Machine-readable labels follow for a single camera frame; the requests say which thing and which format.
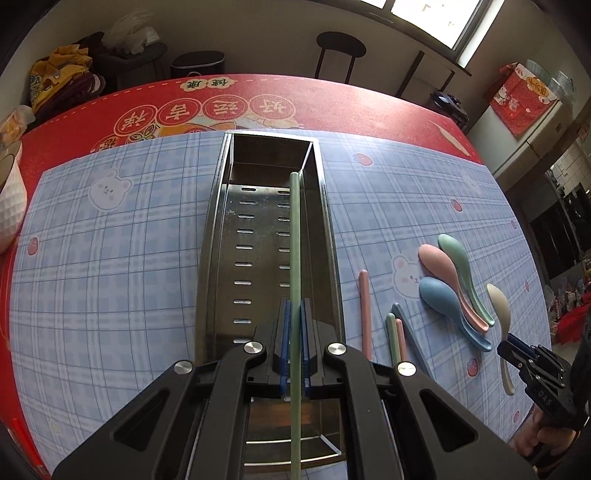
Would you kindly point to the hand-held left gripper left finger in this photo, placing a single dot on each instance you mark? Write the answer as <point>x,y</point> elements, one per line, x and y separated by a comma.
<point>286,350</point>

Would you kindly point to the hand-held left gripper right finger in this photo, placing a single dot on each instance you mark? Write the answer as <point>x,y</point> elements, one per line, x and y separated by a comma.
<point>306,350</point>

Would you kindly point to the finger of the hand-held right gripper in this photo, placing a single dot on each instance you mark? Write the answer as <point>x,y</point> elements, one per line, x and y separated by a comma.
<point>519,342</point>
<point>510,354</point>

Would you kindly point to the beige spoon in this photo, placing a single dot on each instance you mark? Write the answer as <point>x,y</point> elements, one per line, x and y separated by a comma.
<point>498,302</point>

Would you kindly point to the pink chopstick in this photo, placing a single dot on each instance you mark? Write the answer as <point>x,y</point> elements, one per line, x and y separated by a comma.
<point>400,339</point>
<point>364,314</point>

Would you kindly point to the green chopstick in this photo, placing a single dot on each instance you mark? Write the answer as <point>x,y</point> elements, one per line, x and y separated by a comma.
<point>294,254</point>
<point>392,339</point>

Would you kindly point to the blue spoon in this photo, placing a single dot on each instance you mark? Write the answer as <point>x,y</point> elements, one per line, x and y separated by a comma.
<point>436,295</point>

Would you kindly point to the green spoon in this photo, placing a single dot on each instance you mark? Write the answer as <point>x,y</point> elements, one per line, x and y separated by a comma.
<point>450,247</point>

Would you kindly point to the pink spoon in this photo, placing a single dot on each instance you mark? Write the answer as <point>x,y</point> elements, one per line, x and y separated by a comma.
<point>431,261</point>

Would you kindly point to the stainless steel utensil tray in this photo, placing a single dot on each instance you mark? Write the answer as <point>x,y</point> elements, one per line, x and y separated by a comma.
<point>258,230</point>

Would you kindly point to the person's right forearm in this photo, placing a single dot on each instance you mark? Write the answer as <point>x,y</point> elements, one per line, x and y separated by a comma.
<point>572,461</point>

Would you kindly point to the person's right hand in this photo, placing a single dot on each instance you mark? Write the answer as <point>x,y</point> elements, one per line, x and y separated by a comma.
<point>531,438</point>

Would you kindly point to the dark kitchen cabinet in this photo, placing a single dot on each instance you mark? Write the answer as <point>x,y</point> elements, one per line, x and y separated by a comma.
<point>563,221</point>

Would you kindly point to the white refrigerator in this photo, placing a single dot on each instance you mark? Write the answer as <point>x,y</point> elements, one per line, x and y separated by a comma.
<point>531,147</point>

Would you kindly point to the red gift bag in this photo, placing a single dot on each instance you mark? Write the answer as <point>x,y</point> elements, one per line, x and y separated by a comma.
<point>521,99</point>

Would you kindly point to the red printed tablecloth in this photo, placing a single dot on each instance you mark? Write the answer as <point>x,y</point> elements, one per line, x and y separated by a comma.
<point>323,106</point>

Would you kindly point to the clear plastic containers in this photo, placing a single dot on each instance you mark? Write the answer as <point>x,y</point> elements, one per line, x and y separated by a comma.
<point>551,78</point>

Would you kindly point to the black trash bin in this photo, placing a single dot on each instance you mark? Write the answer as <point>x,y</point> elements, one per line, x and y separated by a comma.
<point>198,64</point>

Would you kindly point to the black round stool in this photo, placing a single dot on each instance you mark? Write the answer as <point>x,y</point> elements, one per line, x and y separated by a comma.
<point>340,44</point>

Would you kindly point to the white ribbed bowl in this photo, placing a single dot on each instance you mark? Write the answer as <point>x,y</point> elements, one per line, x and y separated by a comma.
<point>11,203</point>

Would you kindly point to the window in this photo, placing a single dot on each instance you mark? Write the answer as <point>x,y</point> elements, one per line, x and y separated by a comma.
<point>438,18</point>

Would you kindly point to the orange snack packet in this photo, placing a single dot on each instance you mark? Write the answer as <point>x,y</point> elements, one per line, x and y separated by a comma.
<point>14,124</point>

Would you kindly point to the pile of clothes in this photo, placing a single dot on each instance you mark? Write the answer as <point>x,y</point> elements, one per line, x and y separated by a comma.
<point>60,78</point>

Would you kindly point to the white plastic bag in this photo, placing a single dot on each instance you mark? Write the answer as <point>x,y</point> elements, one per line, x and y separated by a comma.
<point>129,30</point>

